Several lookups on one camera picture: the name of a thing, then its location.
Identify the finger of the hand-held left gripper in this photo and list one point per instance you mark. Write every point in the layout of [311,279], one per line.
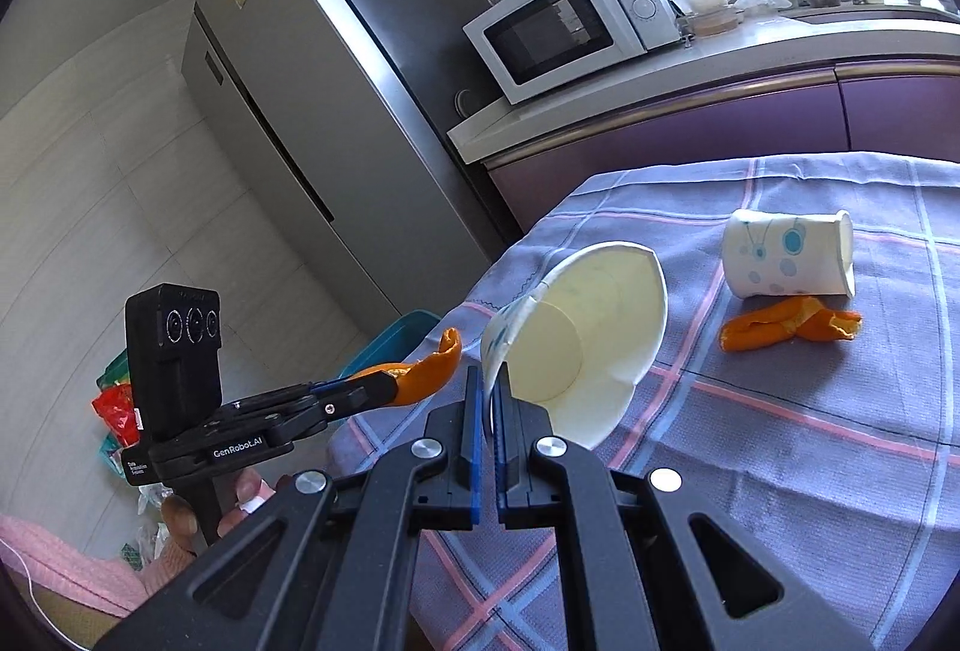
[330,385]
[356,396]

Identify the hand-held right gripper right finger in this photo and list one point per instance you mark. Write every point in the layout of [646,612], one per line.
[502,478]

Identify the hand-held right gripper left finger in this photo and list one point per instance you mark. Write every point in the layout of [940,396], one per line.
[472,463]

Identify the teal plastic bin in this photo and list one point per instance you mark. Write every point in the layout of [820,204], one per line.
[397,336]

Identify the orange peel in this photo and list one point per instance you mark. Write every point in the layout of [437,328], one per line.
[429,372]
[757,328]

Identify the crushed dotted paper cup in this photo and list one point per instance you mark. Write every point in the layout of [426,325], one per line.
[585,336]

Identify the person's left forearm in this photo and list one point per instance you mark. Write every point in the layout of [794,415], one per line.
[67,561]

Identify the person's left hand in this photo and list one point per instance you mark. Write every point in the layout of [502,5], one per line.
[244,508]

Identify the teal mesh basket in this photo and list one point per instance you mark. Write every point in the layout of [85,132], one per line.
[112,372]

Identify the white plastic bag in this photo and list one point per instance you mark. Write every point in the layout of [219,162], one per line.
[154,523]

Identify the plaid grey tablecloth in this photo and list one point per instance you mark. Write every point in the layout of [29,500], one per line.
[787,471]

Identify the grey refrigerator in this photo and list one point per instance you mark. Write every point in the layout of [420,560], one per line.
[300,96]

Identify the round grey disc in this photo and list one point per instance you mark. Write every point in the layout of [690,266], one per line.
[463,103]

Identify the purple base cabinet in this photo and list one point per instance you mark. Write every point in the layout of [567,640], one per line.
[675,133]

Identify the white microwave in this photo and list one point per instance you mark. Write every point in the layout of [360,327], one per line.
[637,21]

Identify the white kitchen countertop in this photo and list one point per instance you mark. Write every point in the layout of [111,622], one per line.
[750,43]

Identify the lidded food container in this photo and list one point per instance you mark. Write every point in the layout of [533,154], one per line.
[709,17]

